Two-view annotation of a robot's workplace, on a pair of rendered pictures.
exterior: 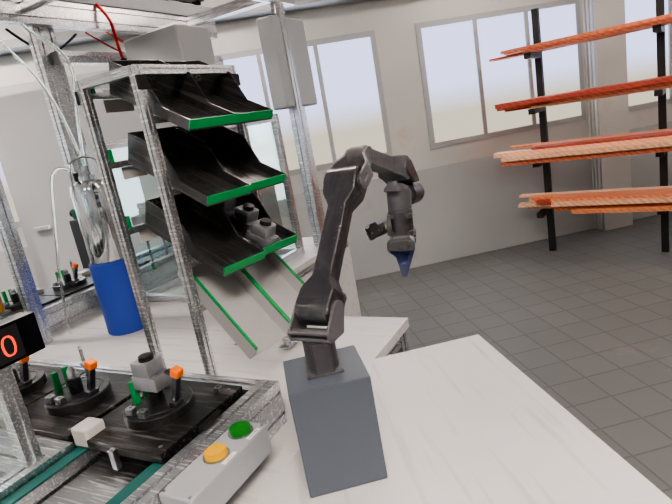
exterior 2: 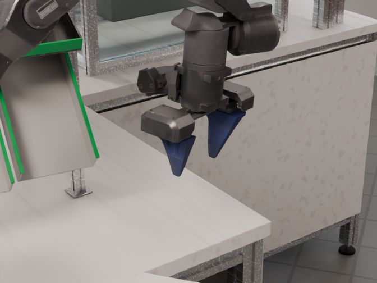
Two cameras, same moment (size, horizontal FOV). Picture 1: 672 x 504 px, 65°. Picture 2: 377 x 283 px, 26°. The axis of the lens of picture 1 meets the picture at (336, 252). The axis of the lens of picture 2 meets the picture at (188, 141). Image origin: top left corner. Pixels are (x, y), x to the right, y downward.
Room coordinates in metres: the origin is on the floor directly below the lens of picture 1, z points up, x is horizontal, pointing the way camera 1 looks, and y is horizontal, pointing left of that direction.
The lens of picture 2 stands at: (0.31, -0.58, 1.60)
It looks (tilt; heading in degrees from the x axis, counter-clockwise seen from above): 25 degrees down; 25
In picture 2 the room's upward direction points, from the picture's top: straight up
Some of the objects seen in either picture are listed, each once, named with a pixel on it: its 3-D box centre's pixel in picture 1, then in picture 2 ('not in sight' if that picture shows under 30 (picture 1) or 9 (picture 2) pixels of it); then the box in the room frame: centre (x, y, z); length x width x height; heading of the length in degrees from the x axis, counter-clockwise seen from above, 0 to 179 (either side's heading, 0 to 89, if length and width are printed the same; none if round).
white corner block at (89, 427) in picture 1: (89, 432); not in sight; (0.95, 0.54, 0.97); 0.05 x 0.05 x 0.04; 61
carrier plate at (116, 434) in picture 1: (161, 414); not in sight; (0.99, 0.41, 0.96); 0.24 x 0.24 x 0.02; 61
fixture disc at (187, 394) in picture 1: (159, 406); not in sight; (0.99, 0.41, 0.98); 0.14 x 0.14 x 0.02
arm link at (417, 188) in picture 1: (402, 183); (232, 13); (1.28, -0.19, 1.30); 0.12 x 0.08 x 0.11; 149
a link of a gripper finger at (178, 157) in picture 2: (403, 263); (171, 155); (1.18, -0.15, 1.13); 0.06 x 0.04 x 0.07; 78
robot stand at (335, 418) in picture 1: (333, 417); not in sight; (0.86, 0.06, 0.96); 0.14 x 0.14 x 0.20; 7
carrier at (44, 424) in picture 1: (74, 382); not in sight; (1.11, 0.63, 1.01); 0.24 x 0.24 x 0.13; 61
